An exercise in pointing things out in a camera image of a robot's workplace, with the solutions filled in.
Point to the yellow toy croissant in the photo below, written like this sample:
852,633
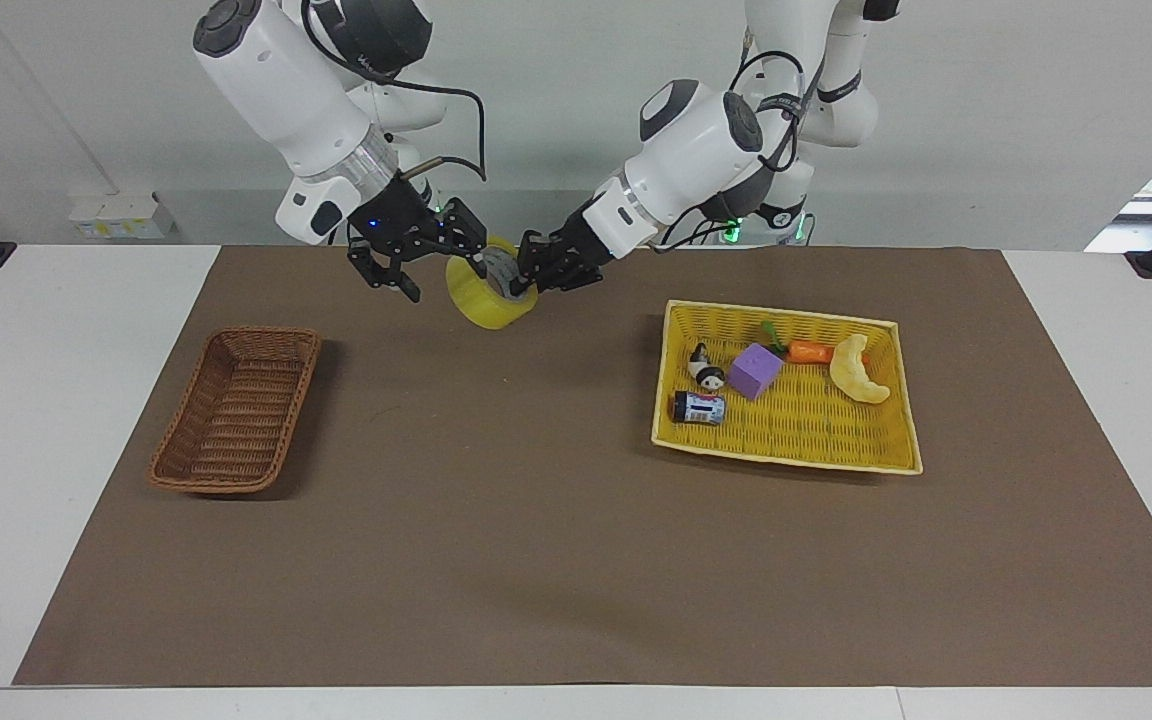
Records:
854,378

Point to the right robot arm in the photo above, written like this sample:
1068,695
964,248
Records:
276,80

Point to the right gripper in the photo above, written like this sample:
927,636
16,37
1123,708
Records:
396,218

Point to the white wall socket box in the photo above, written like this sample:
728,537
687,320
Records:
121,217

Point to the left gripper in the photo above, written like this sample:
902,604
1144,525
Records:
584,255

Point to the black can with label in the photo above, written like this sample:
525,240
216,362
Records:
700,408

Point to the brown wicker basket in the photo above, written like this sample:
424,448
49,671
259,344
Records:
236,410

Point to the yellow woven basket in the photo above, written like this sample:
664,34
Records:
796,425

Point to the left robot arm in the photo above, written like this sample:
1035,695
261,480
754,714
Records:
696,140

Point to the orange toy carrot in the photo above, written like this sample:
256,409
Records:
811,351

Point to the yellow tape roll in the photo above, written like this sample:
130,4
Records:
484,300

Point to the panda toy figure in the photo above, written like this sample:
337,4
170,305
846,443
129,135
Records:
706,372

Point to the purple cube block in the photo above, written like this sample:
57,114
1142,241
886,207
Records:
756,372

